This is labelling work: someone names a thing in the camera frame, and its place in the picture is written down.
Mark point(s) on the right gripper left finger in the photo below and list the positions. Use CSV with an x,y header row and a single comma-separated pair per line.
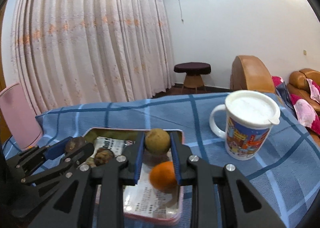
x,y
93,197

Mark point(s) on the pink metal tin box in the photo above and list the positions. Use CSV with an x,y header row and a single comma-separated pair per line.
x,y
142,201

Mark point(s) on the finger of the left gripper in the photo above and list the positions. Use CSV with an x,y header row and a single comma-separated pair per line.
x,y
56,150

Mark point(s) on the brown leather sofa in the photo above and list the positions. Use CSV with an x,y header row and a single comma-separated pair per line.
x,y
305,83

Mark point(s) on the dark round stool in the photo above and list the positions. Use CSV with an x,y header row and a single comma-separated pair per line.
x,y
193,74

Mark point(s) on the brown leather armchair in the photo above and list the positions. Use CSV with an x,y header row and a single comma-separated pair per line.
x,y
250,73

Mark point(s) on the pink floral blanket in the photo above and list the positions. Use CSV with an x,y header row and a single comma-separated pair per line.
x,y
301,109

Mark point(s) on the dark water chestnut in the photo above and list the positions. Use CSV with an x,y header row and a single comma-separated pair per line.
x,y
103,156
74,144

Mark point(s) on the white printed mug with lid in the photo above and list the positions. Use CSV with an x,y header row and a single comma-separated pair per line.
x,y
250,116

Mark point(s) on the large orange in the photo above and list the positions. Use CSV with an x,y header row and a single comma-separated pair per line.
x,y
162,176

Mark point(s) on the floral pink curtain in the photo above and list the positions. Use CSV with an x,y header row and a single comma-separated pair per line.
x,y
69,52

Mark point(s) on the pink electric kettle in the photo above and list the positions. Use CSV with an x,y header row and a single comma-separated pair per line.
x,y
20,117

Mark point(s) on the small yellow-brown longan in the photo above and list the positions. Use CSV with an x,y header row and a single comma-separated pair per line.
x,y
157,141

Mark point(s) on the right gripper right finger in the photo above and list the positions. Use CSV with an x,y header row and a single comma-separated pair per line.
x,y
221,196

